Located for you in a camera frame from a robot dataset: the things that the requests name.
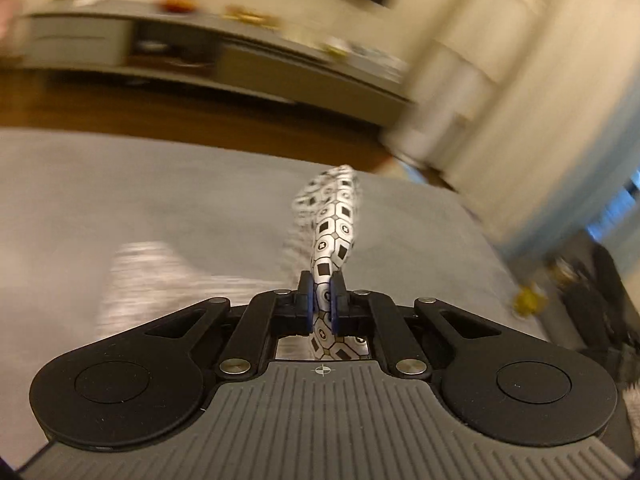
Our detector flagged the white lace curtain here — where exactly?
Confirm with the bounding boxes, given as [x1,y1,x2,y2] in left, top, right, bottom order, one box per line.
[450,0,640,261]

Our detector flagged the grey storage box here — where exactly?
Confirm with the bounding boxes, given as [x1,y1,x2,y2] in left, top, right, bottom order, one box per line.
[350,45,406,78]

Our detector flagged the glass cup of yellow tea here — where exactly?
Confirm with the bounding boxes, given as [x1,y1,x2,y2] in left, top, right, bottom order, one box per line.
[515,282,548,317]

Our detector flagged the white standing air conditioner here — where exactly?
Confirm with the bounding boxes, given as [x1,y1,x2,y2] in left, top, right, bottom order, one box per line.
[385,0,551,166]

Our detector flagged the gold ingot ornament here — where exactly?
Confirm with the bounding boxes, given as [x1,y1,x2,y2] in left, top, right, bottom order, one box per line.
[222,5,278,28]

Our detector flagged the dark grey sofa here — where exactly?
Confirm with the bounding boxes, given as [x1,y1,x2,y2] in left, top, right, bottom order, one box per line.
[545,245,640,376]

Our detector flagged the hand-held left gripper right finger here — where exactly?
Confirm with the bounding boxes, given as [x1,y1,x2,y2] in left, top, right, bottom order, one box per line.
[331,271,502,377]

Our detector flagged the long grey television cabinet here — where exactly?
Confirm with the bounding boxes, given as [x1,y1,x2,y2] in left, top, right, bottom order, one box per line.
[20,10,416,121]

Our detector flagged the white patterned pajama pants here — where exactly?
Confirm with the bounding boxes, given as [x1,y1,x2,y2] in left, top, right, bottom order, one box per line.
[100,164,373,361]

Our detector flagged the light blue curtain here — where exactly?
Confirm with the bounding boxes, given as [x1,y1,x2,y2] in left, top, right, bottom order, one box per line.
[500,150,640,261]

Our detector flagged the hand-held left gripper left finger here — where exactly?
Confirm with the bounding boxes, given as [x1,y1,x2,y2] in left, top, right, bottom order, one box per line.
[145,271,317,380]

